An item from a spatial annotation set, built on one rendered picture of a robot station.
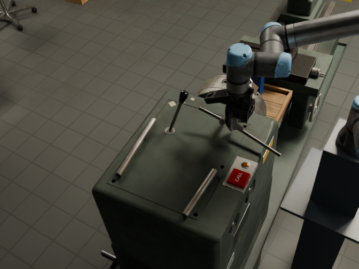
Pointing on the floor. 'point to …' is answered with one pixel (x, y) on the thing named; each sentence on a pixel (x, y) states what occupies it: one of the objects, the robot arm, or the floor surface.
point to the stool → (14, 12)
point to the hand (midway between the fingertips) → (231, 127)
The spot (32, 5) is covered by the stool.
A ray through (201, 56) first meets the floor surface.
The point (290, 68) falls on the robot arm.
